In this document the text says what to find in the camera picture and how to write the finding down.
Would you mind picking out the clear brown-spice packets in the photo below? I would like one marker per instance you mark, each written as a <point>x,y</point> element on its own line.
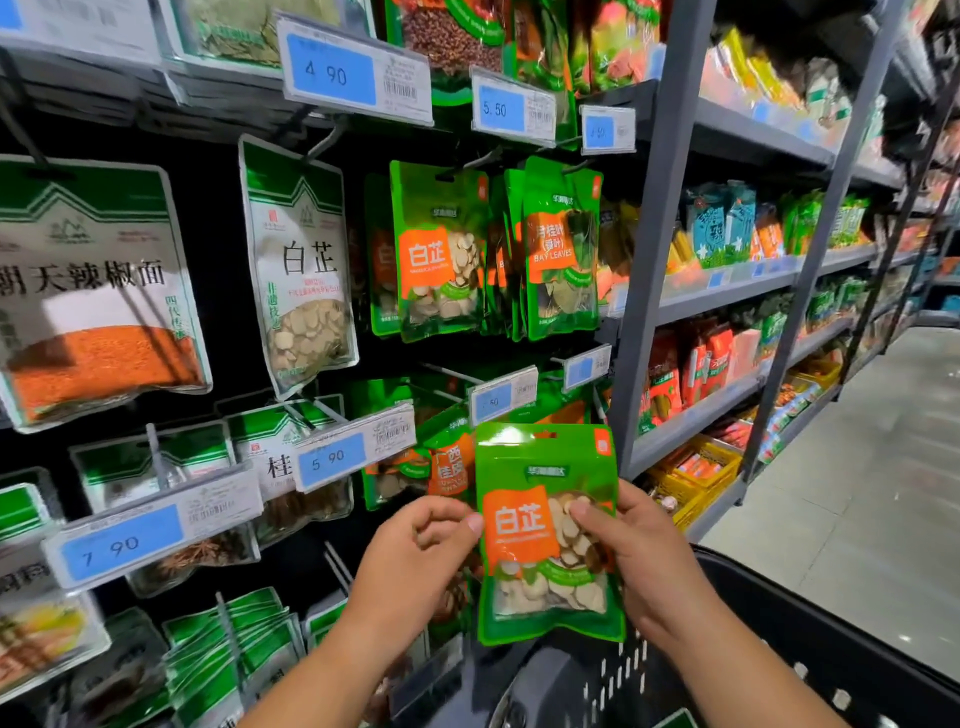
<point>120,450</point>

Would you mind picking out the blue white price tag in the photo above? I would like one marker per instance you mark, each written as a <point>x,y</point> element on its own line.
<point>513,105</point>
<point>75,23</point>
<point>588,369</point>
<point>353,68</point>
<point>150,525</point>
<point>608,129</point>
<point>353,450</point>
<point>503,395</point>

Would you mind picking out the clear cinnamon packets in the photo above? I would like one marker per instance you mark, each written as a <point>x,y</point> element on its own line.
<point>263,450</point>

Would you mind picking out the black shopping basket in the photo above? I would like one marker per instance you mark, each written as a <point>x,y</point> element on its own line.
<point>840,645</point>

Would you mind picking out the green leaf packets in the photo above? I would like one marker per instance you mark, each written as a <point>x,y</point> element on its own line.
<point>555,248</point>

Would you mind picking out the clear white-slice packets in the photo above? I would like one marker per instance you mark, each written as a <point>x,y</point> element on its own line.
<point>300,270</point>

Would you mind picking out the green orange Guangxi cinnamon bags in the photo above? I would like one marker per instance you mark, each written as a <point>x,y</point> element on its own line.
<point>393,450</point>
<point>570,408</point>

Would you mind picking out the green angelica slice packet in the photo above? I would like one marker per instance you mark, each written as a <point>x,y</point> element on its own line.
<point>548,458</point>

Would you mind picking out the row of red orange packets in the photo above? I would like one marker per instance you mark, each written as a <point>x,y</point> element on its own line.
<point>698,375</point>

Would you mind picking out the row of yellow snack packets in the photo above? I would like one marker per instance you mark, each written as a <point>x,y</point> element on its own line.
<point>750,75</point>

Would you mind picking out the yellow display trays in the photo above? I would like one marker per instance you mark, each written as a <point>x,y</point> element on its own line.
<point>698,473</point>

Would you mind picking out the row of green white packets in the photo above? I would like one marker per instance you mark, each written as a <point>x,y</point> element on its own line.
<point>225,660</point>

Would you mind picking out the row of teal yellow packets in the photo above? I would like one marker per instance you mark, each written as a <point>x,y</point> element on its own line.
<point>720,225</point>

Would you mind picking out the person's right hand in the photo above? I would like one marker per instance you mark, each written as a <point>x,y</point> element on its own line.
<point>660,578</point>

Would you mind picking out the gray metal shelving unit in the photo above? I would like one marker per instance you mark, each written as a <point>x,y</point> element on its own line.
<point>660,225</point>

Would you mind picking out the green white-slice packets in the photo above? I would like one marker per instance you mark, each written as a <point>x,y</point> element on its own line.
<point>435,240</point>

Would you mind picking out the green red-peppercorn packets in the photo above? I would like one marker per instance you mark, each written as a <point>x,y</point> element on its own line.
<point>450,38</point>

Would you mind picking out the clear dried-leaf packets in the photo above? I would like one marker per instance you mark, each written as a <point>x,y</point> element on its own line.
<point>270,27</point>

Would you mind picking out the person's left hand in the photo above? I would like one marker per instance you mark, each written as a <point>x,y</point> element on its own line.
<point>405,570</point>

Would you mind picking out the clear chili powder packets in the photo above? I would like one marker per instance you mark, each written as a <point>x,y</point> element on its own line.
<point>90,300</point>

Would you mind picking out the red green packets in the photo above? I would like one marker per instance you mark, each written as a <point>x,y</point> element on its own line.
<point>615,38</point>

